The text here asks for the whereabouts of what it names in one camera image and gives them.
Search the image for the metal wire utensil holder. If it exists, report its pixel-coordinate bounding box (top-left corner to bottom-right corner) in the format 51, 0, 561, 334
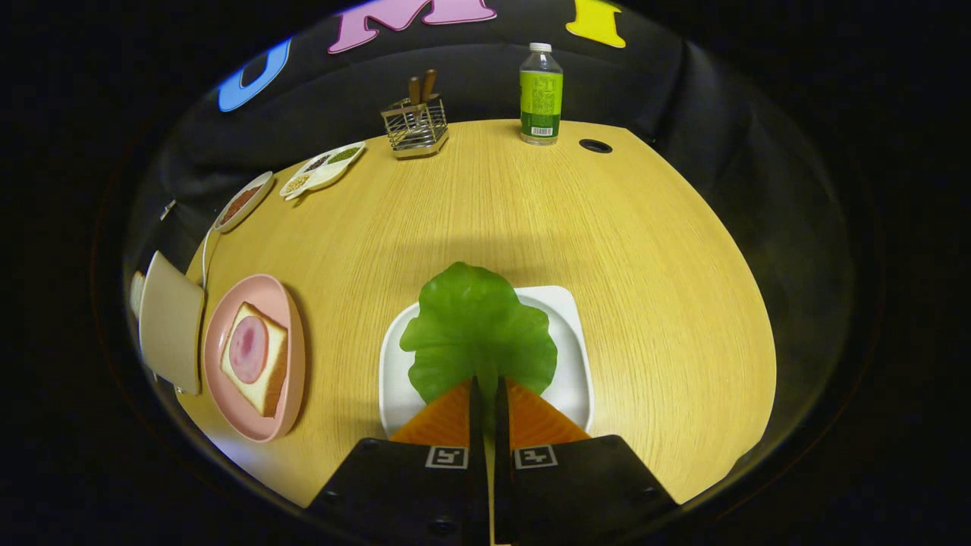
380, 97, 450, 158

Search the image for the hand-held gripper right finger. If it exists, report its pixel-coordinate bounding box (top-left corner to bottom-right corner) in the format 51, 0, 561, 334
493, 377, 678, 545

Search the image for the green lettuce leaf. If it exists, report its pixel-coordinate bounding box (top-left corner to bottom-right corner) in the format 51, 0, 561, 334
400, 262, 558, 414

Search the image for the brown meat steak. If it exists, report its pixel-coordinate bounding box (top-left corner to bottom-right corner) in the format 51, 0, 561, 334
220, 186, 262, 224

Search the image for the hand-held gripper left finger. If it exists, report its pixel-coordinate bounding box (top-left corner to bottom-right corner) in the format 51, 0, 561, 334
307, 377, 491, 545

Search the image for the black backdrop cloth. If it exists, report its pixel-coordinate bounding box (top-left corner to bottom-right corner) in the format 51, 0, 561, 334
121, 0, 850, 289

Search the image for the bread slice with ham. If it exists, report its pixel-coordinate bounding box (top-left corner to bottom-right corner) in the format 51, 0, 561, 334
220, 302, 290, 419

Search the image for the pink ham slice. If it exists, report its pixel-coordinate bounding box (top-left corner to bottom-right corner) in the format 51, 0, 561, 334
228, 315, 269, 384

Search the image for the white square plate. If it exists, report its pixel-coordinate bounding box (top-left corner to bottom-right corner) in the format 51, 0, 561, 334
378, 285, 595, 439

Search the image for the round beige plate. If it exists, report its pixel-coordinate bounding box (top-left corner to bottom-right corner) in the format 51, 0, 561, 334
213, 171, 275, 233

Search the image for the green label bottle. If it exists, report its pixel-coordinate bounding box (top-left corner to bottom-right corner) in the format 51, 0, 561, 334
520, 42, 564, 146

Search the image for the pink plate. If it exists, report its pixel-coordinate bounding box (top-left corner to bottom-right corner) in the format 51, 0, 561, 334
203, 274, 306, 444

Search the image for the white divided bean dish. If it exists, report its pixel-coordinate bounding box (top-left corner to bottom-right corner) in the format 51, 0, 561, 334
279, 141, 366, 202

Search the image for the white toaster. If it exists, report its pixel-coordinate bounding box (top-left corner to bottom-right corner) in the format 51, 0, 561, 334
135, 250, 206, 395

